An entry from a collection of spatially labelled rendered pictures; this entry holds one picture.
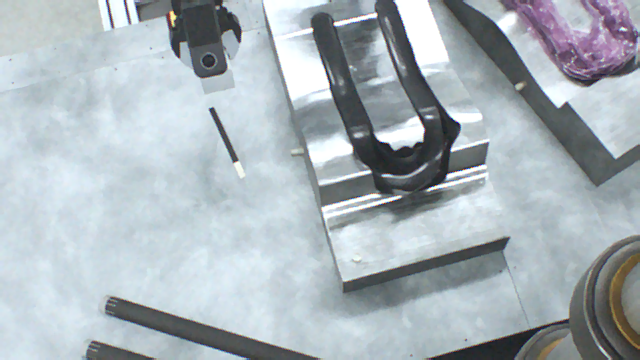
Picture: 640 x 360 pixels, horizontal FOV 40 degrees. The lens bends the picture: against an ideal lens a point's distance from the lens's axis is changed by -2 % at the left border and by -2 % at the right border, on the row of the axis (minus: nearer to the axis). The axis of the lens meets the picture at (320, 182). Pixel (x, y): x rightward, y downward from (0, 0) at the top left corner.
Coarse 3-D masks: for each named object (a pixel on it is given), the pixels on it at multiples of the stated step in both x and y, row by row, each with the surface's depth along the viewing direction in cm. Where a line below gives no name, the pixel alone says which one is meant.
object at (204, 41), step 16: (192, 0) 116; (208, 0) 116; (192, 16) 116; (208, 16) 117; (192, 32) 117; (208, 32) 117; (192, 48) 117; (208, 48) 117; (224, 48) 119; (192, 64) 117; (208, 64) 117; (224, 64) 117
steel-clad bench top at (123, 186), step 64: (256, 0) 155; (0, 64) 152; (64, 64) 151; (128, 64) 151; (256, 64) 150; (0, 128) 147; (64, 128) 146; (128, 128) 146; (192, 128) 145; (256, 128) 145; (512, 128) 144; (0, 192) 142; (64, 192) 142; (128, 192) 141; (192, 192) 141; (256, 192) 141; (512, 192) 139; (576, 192) 139; (0, 256) 138; (64, 256) 137; (128, 256) 137; (192, 256) 137; (256, 256) 136; (320, 256) 136; (512, 256) 135; (576, 256) 135; (0, 320) 133; (64, 320) 133; (256, 320) 132; (320, 320) 132; (384, 320) 132; (448, 320) 132; (512, 320) 131
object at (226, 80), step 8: (224, 72) 132; (232, 72) 132; (200, 80) 132; (208, 80) 132; (216, 80) 133; (224, 80) 134; (232, 80) 134; (208, 88) 134; (216, 88) 135; (224, 88) 136
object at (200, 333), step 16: (112, 304) 131; (128, 304) 130; (128, 320) 130; (144, 320) 128; (160, 320) 127; (176, 320) 127; (192, 320) 127; (176, 336) 127; (192, 336) 125; (208, 336) 124; (224, 336) 124; (240, 336) 124; (240, 352) 123; (256, 352) 122; (272, 352) 121; (288, 352) 121
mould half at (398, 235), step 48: (288, 0) 144; (336, 0) 144; (288, 48) 141; (384, 48) 141; (432, 48) 141; (288, 96) 141; (384, 96) 136; (336, 144) 129; (480, 144) 129; (336, 192) 130; (432, 192) 133; (480, 192) 133; (336, 240) 131; (384, 240) 130; (432, 240) 130; (480, 240) 130
